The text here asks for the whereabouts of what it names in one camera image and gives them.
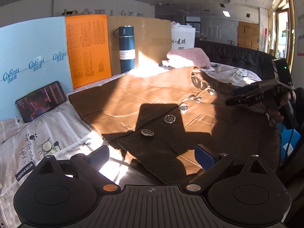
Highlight brown leather vest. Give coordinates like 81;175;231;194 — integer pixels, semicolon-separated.
69;67;281;185

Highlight person right hand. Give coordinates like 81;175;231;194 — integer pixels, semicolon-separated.
263;91;296;123

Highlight black leather sofa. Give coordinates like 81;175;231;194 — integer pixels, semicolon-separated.
195;40;275;80

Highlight cartoon print bed sheet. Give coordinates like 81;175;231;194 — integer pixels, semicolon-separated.
0;61;262;228

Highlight blue plastic bag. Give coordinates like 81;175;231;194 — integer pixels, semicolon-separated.
279;123;301;165

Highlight stacked cardboard boxes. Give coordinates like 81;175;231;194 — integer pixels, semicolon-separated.
237;21;260;50

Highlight smartphone with lit screen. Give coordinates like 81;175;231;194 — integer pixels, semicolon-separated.
15;81;67;123

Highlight pink knitted sweater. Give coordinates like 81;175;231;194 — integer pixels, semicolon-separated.
166;47;211;70

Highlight white shopping bag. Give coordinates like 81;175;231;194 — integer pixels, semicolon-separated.
171;22;195;50

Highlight orange box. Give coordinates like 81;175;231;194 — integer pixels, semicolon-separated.
65;14;112;89

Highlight blue thermos bottle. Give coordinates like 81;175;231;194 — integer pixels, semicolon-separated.
113;25;136;73

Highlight large cardboard box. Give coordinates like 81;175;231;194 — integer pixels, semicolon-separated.
108;16;172;75

